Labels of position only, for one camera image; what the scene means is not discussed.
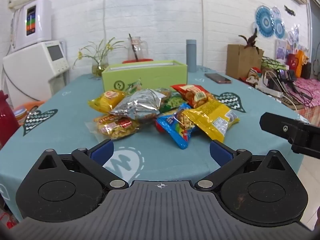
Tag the white water purifier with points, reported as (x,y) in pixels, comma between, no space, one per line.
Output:
(32,22)

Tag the red kettle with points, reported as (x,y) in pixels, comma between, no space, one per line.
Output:
(7,120)

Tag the blue snack packet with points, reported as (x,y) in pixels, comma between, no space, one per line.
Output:
(175,128)

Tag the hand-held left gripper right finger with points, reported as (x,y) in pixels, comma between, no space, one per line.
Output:
(220,152)

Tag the smartphone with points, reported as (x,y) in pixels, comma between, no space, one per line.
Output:
(218,78)

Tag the blue paper fan decoration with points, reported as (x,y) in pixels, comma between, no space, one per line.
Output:
(265,20)

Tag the silver snack packet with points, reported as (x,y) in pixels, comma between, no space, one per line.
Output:
(140,103)

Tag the clear packet yellow crisps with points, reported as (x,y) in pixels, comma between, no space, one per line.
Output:
(116,127)

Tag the grey-blue thermos bottle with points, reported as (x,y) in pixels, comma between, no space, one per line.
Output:
(191,55)

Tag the large yellow snack packet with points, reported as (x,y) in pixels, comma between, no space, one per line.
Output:
(212,117)

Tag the green cardboard box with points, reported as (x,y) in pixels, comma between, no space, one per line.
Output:
(150,76)

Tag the glass vase with plant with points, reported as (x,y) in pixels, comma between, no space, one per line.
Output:
(100,62)

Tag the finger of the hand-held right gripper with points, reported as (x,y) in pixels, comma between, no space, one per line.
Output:
(275,123)

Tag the dark dried plant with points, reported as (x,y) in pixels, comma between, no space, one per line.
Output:
(251,40)

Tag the red white figure toy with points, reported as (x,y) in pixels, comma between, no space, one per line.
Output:
(253,76)

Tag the brown cardboard box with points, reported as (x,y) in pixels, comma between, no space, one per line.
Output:
(242,62)

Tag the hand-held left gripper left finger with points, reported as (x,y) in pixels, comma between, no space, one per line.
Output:
(103,151)

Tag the white countertop appliance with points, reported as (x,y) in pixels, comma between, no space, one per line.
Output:
(32,72)

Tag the pink patterned cloth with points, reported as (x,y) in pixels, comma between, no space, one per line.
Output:
(307,85)

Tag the glass pitcher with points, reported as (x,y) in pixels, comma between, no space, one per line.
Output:
(137,47)

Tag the red snack packet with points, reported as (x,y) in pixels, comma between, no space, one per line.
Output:
(193,95)

